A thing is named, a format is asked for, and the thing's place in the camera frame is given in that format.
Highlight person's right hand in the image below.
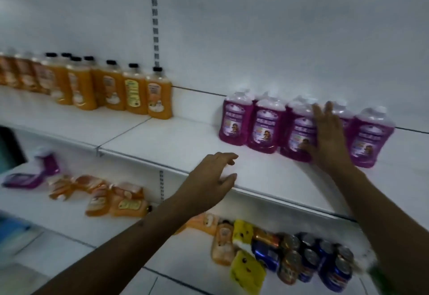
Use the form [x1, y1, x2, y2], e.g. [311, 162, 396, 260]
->
[299, 101, 355, 175]

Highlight person's left hand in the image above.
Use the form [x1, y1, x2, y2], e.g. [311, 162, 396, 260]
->
[166, 152, 239, 218]

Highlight person's right forearm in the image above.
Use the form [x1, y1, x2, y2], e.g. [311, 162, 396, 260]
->
[330, 165, 429, 295]

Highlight person's left forearm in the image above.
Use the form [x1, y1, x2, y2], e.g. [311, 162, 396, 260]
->
[32, 199, 188, 295]

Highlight orange refill pouch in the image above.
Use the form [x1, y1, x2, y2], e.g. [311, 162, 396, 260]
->
[48, 174, 73, 201]
[85, 188, 112, 218]
[110, 198, 150, 218]
[112, 182, 145, 200]
[74, 174, 108, 193]
[174, 212, 221, 237]
[211, 222, 235, 267]

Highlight row of purple liquid bottles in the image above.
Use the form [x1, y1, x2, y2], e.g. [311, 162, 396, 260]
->
[219, 89, 396, 169]

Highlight yellow refill pouch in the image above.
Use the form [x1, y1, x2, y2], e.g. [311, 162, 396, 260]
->
[232, 219, 255, 247]
[229, 249, 267, 295]

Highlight group of drink cans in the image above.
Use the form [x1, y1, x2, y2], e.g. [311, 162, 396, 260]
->
[251, 227, 355, 294]

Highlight green packet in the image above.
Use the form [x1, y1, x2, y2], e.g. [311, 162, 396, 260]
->
[367, 261, 397, 295]

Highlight row of orange liquid bottles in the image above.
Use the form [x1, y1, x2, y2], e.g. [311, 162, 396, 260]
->
[0, 48, 174, 120]

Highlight slotted metal shelf upright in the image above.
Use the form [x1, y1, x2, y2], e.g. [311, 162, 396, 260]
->
[149, 0, 166, 202]

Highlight purple refill pouch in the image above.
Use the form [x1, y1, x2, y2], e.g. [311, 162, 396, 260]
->
[34, 148, 61, 177]
[2, 172, 46, 190]

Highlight blue packet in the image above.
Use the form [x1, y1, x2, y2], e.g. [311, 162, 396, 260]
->
[0, 217, 35, 256]

